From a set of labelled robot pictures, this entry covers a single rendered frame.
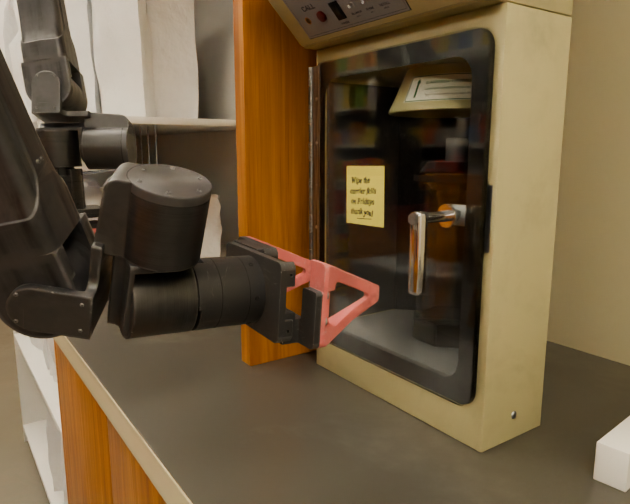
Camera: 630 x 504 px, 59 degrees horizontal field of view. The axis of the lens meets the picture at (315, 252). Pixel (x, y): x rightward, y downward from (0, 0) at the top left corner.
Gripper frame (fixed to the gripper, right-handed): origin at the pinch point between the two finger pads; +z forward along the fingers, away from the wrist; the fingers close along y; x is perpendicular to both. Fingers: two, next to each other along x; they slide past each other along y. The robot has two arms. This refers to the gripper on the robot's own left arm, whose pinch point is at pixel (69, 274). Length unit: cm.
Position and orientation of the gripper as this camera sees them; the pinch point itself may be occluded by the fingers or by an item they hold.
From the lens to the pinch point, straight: 84.6
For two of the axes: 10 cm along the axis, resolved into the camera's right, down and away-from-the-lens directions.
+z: 0.1, 9.8, 1.8
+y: 8.2, -1.2, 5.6
